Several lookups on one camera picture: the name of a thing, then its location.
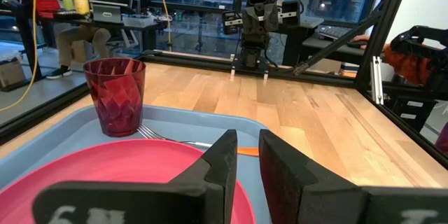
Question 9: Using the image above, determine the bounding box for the yellow cable with plug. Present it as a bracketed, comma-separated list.
[155, 0, 173, 53]

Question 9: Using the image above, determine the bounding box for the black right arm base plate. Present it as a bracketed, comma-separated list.
[230, 54, 271, 80]

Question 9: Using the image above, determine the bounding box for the black desk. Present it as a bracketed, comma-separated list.
[279, 15, 369, 68]

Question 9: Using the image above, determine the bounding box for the black aluminium table frame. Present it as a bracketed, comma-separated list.
[0, 0, 448, 171]

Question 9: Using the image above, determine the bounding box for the yellow cup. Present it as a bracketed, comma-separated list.
[72, 0, 92, 16]

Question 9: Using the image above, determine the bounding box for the pink plastic plate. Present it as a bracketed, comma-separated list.
[0, 139, 258, 224]

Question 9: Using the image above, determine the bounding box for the black office chair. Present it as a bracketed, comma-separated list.
[389, 24, 448, 92]

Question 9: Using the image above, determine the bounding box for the fork with orange handle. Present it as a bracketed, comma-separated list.
[136, 124, 260, 158]

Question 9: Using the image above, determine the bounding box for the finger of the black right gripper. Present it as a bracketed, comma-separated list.
[261, 3, 280, 32]
[241, 6, 262, 36]

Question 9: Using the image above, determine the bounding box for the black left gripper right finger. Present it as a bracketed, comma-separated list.
[258, 129, 365, 224]

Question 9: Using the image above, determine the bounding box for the red faceted plastic cup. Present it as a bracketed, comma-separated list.
[83, 57, 147, 138]

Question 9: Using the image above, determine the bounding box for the clear plastic box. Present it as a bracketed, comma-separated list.
[122, 13, 155, 29]

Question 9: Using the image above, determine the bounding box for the blue plastic tray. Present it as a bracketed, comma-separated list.
[0, 104, 270, 224]

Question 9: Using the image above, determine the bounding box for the cardboard box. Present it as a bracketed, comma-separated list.
[0, 57, 27, 90]

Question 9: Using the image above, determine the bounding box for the person's hand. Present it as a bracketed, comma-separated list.
[351, 34, 370, 45]

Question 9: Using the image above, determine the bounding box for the black drawer cabinet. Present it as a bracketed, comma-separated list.
[384, 92, 440, 134]

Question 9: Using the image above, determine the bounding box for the person's shoe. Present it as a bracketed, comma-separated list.
[46, 64, 74, 80]

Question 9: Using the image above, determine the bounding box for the dark metal desk frame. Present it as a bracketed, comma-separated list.
[0, 3, 167, 92]

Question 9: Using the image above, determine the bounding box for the white metal bracket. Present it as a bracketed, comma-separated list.
[370, 55, 385, 106]

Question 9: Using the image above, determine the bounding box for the yellow extension cable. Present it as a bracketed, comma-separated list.
[0, 0, 39, 113]

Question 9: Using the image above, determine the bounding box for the black keyboard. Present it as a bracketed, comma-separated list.
[316, 24, 351, 41]

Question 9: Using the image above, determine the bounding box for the red box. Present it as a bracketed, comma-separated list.
[34, 0, 61, 19]

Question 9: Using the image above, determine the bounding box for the person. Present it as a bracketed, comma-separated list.
[55, 0, 118, 68]
[383, 43, 433, 87]

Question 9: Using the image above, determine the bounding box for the grey laptop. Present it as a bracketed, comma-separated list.
[90, 1, 123, 25]

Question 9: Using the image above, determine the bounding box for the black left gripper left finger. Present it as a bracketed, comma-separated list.
[167, 129, 239, 224]

